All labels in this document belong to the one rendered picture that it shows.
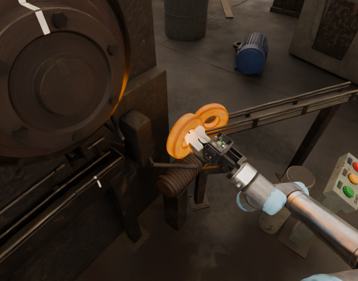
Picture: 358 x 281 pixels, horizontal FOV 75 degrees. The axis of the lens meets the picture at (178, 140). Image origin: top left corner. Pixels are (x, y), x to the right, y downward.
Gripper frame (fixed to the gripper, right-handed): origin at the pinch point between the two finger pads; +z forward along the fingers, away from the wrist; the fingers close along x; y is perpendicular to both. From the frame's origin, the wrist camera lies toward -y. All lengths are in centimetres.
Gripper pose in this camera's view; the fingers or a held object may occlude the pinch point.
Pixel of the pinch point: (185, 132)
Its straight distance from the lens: 75.7
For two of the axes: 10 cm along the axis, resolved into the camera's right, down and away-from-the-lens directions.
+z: -7.4, -6.4, 2.1
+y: 2.3, -5.4, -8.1
